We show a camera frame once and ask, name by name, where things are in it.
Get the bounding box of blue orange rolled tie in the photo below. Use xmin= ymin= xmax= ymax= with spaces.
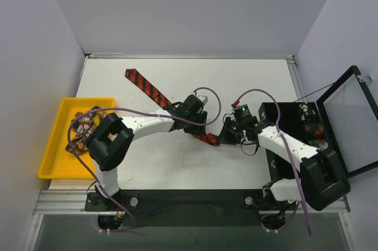
xmin=315 ymin=139 xmax=328 ymax=150

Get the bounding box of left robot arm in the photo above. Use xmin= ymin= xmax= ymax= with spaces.
xmin=86 ymin=94 xmax=207 ymax=211

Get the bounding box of black framed glass box lid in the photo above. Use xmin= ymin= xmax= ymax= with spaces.
xmin=317 ymin=66 xmax=377 ymax=178

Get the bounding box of brown floral tie in tray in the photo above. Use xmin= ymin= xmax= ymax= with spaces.
xmin=71 ymin=106 xmax=107 ymax=155

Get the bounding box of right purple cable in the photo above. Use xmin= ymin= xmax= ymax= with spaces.
xmin=232 ymin=88 xmax=314 ymax=236

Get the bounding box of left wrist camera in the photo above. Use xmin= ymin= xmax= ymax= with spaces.
xmin=197 ymin=94 xmax=208 ymax=105

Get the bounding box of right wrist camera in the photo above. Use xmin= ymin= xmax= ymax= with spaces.
xmin=233 ymin=104 xmax=253 ymax=123

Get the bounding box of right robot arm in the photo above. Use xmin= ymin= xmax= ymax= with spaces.
xmin=221 ymin=117 xmax=351 ymax=211

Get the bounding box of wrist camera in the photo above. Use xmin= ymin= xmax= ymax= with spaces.
xmin=197 ymin=94 xmax=208 ymax=105
xmin=233 ymin=104 xmax=253 ymax=123

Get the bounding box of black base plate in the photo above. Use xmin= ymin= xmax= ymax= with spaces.
xmin=84 ymin=188 xmax=293 ymax=228

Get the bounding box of orange navy striped tie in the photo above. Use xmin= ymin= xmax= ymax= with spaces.
xmin=125 ymin=69 xmax=220 ymax=146

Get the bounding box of black tie storage box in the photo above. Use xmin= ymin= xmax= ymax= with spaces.
xmin=258 ymin=102 xmax=347 ymax=178

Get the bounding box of yellow plastic tray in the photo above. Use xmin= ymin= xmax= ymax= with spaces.
xmin=38 ymin=97 xmax=116 ymax=180

